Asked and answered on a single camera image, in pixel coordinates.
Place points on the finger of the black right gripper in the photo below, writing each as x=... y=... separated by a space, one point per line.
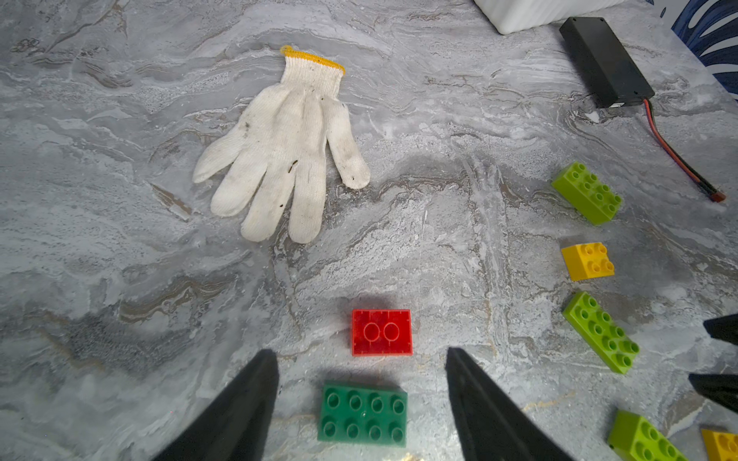
x=721 y=389
x=723 y=328

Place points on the lime green long lego brick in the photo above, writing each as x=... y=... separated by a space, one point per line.
x=601 y=333

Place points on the black battery box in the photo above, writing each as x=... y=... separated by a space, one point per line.
x=605 y=65

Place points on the yellow long lego brick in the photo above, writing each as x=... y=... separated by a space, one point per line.
x=720 y=446

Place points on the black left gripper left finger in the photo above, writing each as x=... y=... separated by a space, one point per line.
x=235 y=425

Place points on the dark green lego brick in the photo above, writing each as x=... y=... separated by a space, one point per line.
x=357 y=414

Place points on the white knit work glove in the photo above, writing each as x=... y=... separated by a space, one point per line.
x=276 y=154

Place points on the lime green lego brick front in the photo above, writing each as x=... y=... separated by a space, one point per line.
x=633 y=437

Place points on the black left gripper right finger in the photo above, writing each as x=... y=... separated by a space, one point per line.
x=490 y=426

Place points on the red lego brick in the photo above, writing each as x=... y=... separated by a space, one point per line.
x=381 y=333

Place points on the small yellow lego brick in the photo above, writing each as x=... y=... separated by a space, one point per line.
x=587 y=261

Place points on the brown lid tool box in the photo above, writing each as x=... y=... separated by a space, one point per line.
x=510 y=16

